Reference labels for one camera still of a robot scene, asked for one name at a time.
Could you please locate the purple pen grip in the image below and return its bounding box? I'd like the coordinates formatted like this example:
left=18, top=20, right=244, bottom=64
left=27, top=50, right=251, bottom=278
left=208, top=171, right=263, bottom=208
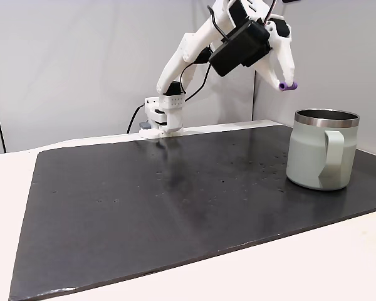
left=278, top=82, right=300, bottom=93

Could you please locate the pale green steel-rimmed cup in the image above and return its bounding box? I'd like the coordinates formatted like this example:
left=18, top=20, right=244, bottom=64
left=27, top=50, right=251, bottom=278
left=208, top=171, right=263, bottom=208
left=285, top=108, right=361, bottom=192

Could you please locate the black table mat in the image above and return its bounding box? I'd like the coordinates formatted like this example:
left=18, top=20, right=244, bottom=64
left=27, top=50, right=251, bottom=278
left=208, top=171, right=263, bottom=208
left=8, top=124, right=376, bottom=301

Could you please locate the black camera box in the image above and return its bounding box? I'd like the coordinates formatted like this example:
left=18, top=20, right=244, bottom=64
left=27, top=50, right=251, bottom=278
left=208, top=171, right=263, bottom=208
left=208, top=19, right=274, bottom=78

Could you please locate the black camera cable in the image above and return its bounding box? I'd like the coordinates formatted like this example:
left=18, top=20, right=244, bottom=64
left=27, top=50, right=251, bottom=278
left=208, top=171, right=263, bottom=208
left=179, top=5, right=230, bottom=102

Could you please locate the black base cable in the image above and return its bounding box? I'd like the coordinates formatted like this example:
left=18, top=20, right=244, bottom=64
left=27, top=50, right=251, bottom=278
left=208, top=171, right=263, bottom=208
left=126, top=105, right=145, bottom=135

